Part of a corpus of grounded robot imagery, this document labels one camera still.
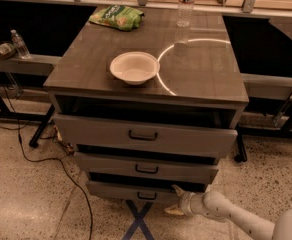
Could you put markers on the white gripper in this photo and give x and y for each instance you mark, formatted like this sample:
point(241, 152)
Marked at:
point(186, 203)

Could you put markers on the grey bottom drawer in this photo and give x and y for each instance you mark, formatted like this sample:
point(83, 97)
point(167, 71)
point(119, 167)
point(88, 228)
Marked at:
point(158, 191)

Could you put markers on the grey drawer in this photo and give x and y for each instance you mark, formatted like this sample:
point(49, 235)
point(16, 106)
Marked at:
point(141, 136)
point(158, 191)
point(146, 168)

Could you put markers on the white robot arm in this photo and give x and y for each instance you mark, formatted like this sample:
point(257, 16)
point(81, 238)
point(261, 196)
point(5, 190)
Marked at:
point(215, 206)

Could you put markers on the grey middle drawer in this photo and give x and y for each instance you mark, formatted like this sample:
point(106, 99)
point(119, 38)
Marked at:
point(146, 168)

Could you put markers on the grey drawer cabinet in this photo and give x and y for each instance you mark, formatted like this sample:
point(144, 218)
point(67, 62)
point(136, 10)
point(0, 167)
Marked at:
point(146, 113)

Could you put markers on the grey top drawer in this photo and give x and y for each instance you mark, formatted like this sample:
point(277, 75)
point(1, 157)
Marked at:
point(141, 136)

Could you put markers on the white paper bowl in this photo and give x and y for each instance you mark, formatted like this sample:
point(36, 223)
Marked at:
point(134, 68)

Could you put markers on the green chip bag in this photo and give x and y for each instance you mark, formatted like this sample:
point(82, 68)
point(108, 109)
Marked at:
point(121, 17)

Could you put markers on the clear water bottle on cabinet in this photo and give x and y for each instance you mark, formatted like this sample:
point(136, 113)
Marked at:
point(185, 9)

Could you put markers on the small water bottle on shelf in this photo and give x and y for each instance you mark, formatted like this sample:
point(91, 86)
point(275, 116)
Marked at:
point(20, 45)

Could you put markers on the round tape roll dish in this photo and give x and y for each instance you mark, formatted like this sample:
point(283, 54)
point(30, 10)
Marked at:
point(7, 50)

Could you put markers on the grey side shelf rail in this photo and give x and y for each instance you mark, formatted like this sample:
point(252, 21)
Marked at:
point(39, 65)

